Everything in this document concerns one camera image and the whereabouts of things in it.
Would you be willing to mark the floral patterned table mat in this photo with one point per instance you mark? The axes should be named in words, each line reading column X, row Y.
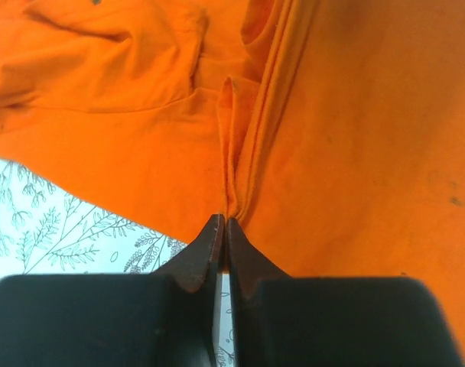
column 45, row 230

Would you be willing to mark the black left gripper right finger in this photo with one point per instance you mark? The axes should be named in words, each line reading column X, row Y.
column 279, row 320

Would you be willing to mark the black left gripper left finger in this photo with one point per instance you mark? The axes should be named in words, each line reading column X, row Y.
column 164, row 318

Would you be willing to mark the orange t shirt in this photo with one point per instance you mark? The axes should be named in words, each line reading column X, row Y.
column 333, row 131

